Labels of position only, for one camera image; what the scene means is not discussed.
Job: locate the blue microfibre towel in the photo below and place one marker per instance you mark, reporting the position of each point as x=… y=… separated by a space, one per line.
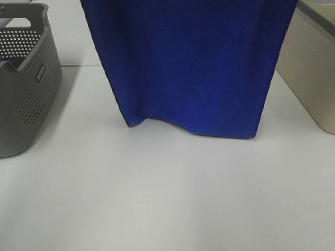
x=205 y=66

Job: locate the grey perforated plastic basket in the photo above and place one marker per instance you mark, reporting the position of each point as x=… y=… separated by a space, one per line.
x=30 y=75

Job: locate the beige storage bin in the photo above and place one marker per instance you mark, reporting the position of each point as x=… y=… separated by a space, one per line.
x=306 y=60

